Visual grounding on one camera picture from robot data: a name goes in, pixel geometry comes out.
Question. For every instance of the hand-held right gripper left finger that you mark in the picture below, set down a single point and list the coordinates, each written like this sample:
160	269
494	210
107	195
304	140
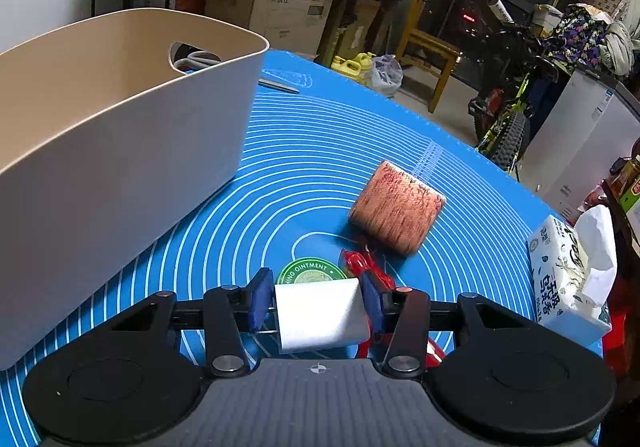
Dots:
260	301

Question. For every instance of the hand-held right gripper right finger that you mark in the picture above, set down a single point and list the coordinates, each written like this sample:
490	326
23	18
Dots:
372	303

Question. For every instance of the white charger plug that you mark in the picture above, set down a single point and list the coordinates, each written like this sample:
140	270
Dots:
320	317

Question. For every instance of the beige plastic basket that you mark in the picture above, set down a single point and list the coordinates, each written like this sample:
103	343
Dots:
100	177

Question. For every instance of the red spring clamp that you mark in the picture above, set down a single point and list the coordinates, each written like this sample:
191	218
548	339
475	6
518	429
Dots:
357	264

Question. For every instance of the green ointment tin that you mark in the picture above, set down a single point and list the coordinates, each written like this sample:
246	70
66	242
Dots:
305	269

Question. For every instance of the blue silicone mat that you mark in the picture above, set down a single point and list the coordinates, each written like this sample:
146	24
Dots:
300	177

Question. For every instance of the white tissue box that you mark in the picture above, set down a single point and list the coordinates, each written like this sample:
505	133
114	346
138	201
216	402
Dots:
560	277

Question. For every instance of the small metal tool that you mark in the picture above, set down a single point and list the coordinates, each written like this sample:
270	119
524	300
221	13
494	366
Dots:
277	84

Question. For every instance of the clear plastic bag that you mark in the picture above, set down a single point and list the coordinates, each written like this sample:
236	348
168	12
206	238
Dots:
387	76

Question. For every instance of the black and green bicycle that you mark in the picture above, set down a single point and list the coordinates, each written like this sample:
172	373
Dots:
505	112

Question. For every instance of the yellow plastic jug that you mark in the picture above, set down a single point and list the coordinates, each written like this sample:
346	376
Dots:
360	67
340	63

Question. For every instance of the white chest freezer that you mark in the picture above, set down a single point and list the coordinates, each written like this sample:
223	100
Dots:
575	142

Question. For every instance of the wooden chair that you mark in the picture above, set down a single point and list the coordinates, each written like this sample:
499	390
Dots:
425	47

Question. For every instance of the large plain cardboard box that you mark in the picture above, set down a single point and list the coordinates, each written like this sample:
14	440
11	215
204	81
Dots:
270	7

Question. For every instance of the dark wooden desk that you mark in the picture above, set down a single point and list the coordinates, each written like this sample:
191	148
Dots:
360	2

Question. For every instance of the purple floral cloth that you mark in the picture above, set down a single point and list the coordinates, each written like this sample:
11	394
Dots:
577	32

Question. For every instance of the grey bundled cloth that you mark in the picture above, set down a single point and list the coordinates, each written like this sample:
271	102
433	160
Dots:
619	47

